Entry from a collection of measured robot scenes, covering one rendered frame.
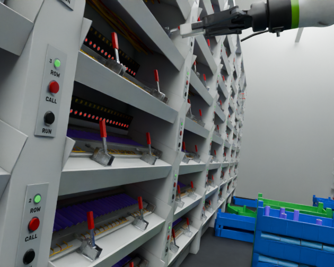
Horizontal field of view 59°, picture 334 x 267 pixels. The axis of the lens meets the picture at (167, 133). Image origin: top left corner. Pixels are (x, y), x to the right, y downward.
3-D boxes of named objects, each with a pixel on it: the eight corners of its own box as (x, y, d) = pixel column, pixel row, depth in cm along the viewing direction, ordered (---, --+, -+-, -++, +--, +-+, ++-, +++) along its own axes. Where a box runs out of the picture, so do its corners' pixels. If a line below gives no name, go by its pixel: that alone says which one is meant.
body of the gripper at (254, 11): (267, 21, 75) (230, 28, 78) (267, 35, 83) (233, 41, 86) (265, -6, 76) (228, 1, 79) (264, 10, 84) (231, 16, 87)
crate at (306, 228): (336, 233, 114) (339, 213, 115) (352, 248, 95) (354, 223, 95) (256, 219, 123) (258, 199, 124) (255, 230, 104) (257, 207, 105)
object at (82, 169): (166, 177, 103) (184, 141, 102) (49, 197, 45) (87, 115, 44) (119, 151, 109) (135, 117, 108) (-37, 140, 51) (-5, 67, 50)
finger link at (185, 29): (204, 31, 84) (203, 30, 83) (180, 35, 86) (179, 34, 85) (203, 21, 84) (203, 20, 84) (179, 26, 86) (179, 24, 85)
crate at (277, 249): (335, 255, 114) (336, 233, 114) (350, 274, 95) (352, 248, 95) (254, 238, 123) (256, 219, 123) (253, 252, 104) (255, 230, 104)
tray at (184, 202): (199, 203, 168) (209, 181, 167) (168, 225, 110) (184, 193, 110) (168, 186, 174) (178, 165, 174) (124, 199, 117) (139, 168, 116)
